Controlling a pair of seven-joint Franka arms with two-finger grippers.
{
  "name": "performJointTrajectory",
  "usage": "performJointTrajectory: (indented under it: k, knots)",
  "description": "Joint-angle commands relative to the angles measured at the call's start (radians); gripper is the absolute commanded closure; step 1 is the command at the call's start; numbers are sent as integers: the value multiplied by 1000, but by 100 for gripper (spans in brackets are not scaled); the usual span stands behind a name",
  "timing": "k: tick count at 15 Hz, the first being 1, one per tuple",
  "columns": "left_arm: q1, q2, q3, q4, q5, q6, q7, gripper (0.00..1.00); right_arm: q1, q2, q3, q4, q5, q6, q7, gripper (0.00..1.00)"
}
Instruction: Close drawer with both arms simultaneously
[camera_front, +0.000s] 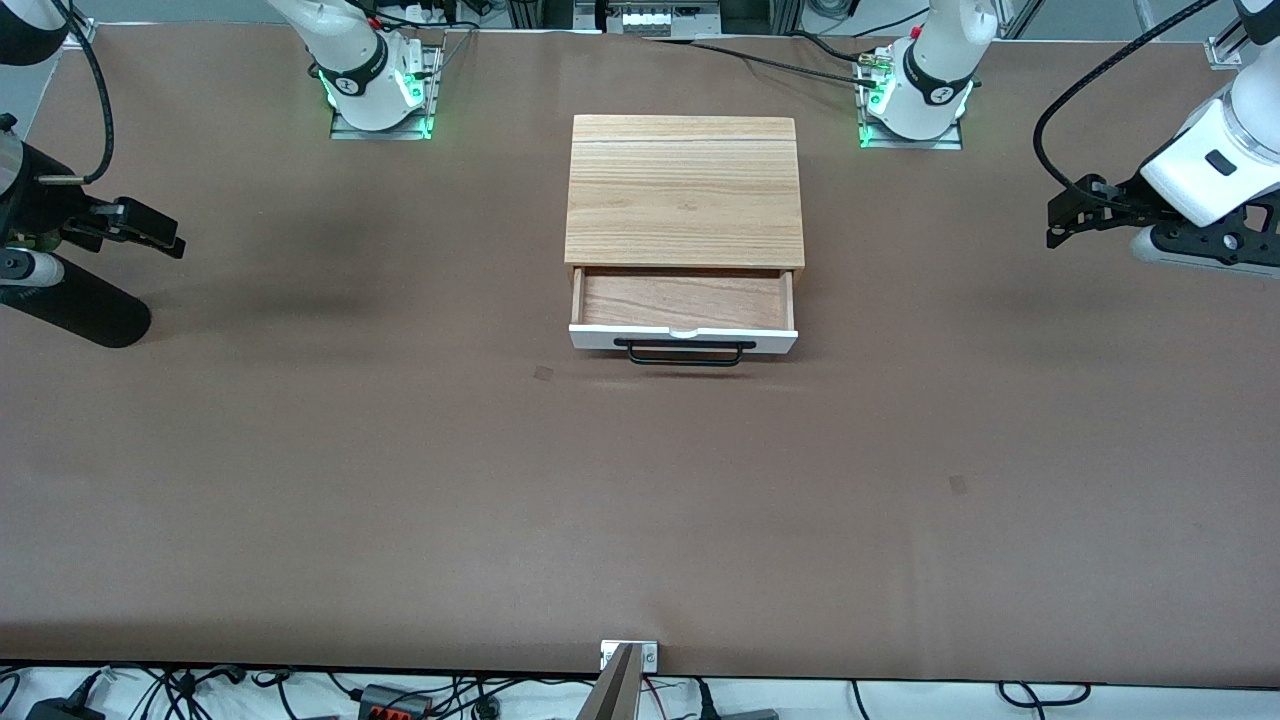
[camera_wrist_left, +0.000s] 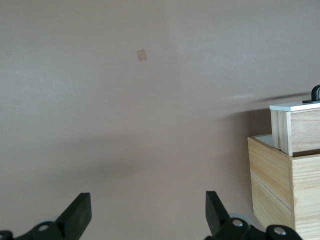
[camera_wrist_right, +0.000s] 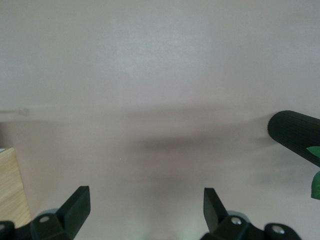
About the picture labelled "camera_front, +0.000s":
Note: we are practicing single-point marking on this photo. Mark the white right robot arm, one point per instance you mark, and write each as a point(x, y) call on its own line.
point(360, 70)

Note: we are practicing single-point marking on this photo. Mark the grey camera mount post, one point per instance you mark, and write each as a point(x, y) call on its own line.
point(612, 695)

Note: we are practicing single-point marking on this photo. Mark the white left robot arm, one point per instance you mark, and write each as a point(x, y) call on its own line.
point(935, 70)

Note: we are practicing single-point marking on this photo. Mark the brown table mat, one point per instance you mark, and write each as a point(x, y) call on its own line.
point(400, 500)

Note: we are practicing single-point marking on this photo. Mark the silver camera mount bracket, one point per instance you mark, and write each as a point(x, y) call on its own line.
point(648, 657)

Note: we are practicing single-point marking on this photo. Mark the black power adapter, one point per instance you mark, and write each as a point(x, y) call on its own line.
point(60, 712)

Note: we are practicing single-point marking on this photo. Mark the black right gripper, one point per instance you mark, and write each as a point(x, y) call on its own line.
point(32, 203)

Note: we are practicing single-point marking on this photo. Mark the silver table corner bracket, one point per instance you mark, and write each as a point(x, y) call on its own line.
point(1225, 52)

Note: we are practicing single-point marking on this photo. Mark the white-fronted wooden drawer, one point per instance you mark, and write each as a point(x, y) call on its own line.
point(685, 300)

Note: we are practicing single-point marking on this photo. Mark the light wooden drawer cabinet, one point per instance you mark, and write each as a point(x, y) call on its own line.
point(685, 190)

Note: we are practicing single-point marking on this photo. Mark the red and black connector box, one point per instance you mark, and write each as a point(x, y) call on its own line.
point(395, 705)

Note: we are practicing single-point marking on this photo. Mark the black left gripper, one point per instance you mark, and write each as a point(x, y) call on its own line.
point(1124, 193)

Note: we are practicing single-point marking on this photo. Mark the white power strip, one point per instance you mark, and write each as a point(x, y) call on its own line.
point(650, 20)

